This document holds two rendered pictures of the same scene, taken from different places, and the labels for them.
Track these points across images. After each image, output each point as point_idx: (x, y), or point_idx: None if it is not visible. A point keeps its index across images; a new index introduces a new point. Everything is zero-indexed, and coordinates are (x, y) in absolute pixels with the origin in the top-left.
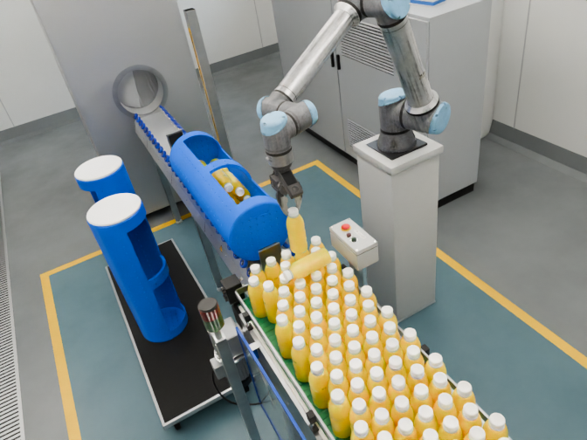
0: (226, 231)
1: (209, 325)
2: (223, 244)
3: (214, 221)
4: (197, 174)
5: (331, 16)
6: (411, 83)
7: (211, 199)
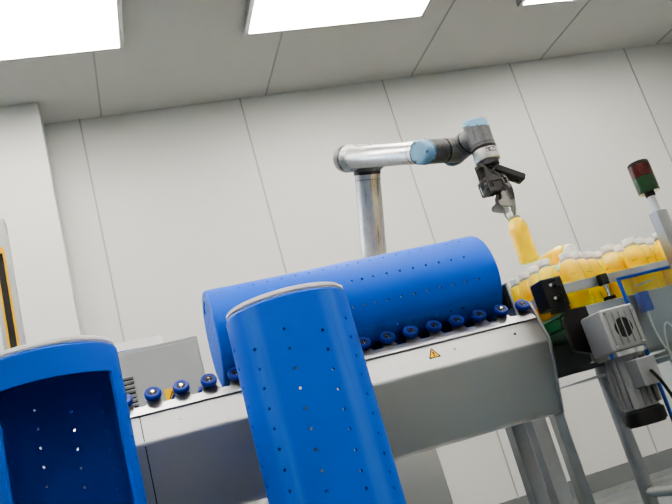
0: (481, 253)
1: (655, 177)
2: (436, 339)
3: (443, 269)
4: (340, 267)
5: (353, 148)
6: (384, 239)
7: (413, 256)
